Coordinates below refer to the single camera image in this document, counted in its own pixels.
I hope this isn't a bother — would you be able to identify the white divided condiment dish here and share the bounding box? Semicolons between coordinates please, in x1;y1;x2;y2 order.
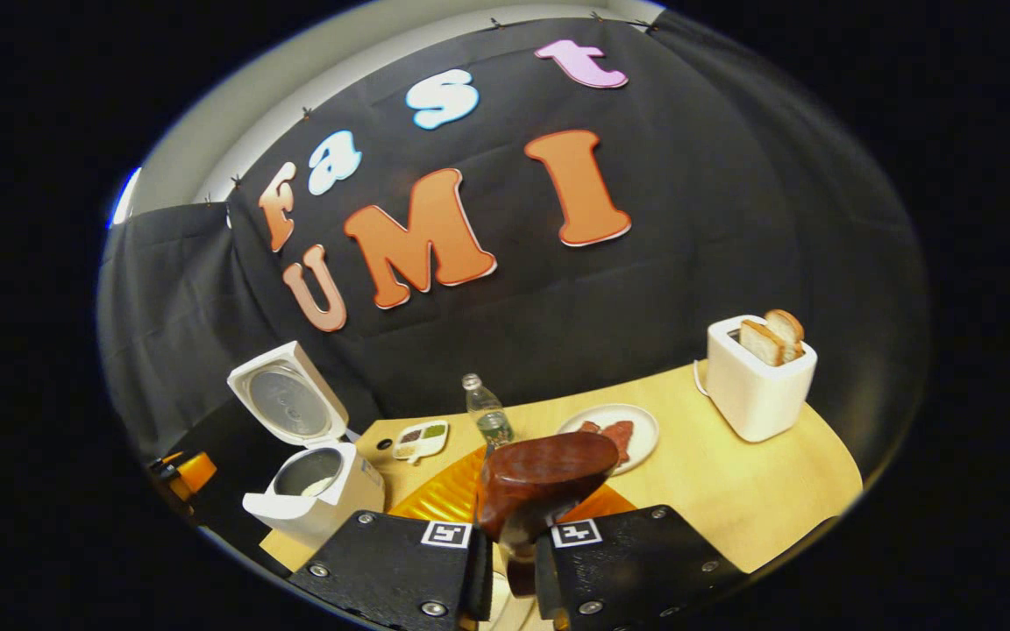
392;420;451;463

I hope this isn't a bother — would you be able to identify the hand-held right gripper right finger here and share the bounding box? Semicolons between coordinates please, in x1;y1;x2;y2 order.
533;482;748;631

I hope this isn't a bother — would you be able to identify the white round plate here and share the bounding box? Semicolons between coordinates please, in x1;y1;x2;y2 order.
558;403;660;477

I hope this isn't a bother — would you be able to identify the white toaster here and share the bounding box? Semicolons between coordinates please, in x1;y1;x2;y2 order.
705;314;819;443

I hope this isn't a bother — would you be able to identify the toasted bread slice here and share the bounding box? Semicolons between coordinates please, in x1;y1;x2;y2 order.
739;320;786;367
764;308;806;361

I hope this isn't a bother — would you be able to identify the white rice cooker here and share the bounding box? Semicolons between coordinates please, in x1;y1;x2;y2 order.
226;340;386;549

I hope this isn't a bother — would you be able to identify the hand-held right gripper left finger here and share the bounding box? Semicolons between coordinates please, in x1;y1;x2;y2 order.
286;443;495;631

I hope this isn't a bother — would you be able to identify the brown wooden spoon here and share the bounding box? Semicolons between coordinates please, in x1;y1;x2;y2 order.
476;429;622;597

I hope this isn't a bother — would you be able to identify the clear plastic water bottle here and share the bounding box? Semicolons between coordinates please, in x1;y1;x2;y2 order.
461;373;515;448

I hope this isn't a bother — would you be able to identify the black backdrop cloth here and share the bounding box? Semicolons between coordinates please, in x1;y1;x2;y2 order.
97;9;931;527

